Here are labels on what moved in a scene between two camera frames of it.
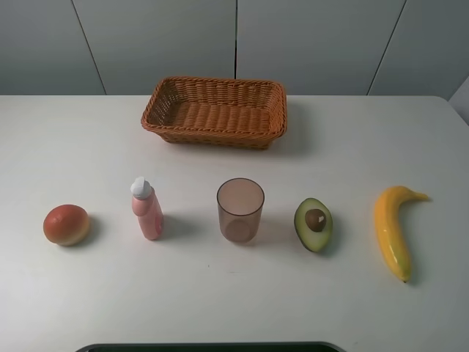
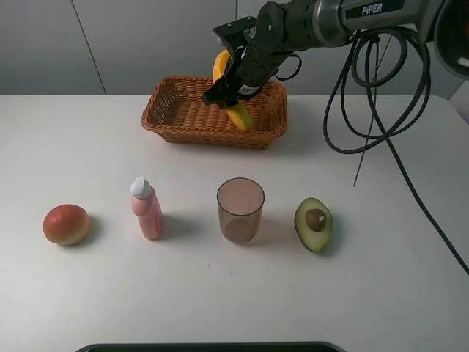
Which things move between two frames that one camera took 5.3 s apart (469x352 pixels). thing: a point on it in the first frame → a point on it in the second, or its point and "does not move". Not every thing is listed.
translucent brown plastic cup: x=240 y=203 does not move
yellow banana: x=392 y=241 → x=240 y=111
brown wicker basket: x=221 y=114 does not move
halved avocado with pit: x=314 y=224 does not move
